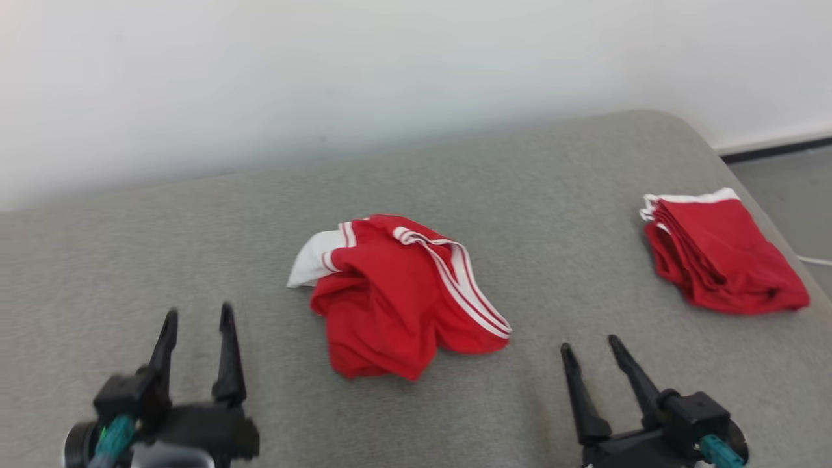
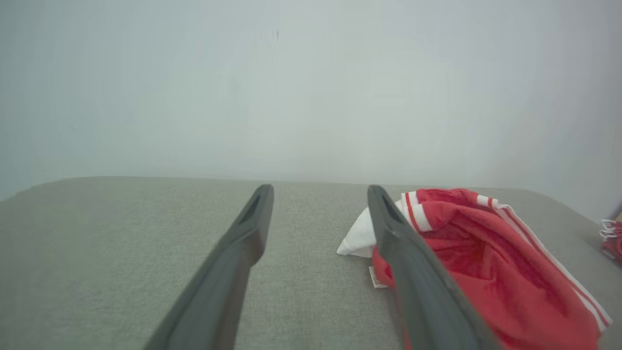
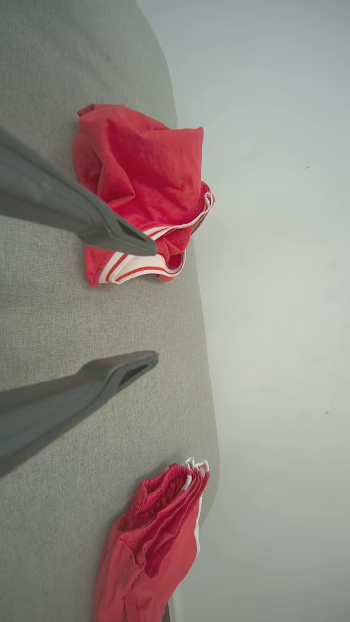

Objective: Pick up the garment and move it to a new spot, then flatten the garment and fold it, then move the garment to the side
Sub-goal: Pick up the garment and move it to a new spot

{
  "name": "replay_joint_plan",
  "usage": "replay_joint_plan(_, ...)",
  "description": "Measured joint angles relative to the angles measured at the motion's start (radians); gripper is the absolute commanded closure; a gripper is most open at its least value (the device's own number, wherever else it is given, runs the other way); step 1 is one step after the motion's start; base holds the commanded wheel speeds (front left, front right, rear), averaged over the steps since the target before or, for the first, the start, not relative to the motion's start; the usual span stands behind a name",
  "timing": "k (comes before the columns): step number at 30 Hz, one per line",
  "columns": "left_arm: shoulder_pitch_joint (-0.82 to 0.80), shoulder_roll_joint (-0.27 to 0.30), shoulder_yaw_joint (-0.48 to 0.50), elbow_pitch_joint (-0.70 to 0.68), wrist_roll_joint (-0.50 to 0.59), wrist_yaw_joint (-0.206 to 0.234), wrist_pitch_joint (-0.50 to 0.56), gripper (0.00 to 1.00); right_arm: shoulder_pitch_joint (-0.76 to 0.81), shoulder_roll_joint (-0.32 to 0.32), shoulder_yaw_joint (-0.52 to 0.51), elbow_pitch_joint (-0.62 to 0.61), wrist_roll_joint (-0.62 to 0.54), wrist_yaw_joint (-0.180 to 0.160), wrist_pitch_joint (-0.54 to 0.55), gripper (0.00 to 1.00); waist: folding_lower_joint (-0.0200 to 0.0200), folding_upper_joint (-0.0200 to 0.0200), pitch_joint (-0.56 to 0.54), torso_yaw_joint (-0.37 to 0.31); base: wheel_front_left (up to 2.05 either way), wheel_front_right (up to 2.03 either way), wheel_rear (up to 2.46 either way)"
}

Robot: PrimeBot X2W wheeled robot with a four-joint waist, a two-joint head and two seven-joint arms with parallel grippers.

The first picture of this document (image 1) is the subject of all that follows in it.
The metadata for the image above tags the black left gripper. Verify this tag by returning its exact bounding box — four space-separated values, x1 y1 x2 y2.
92 302 261 468

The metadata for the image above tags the teal right gripper cable connector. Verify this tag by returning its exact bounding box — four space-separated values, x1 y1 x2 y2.
699 434 746 468

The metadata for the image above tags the grey fabric sofa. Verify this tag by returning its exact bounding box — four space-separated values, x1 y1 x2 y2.
0 109 832 468

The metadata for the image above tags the teal gripper cable connector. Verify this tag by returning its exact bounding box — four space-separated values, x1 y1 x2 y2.
699 434 746 468
87 415 137 468

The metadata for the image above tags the teal left gripper cable connector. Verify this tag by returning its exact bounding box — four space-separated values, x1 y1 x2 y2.
87 415 137 468

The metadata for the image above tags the red basketball jersey white trim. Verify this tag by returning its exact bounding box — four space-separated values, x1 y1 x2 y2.
287 214 514 382

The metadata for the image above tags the red shorts white stripe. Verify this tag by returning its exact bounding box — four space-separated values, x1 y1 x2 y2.
640 187 811 316

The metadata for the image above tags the black baseboard strip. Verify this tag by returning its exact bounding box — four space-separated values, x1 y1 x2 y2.
719 136 832 164

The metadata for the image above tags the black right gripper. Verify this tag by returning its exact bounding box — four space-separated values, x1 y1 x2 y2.
560 334 733 468

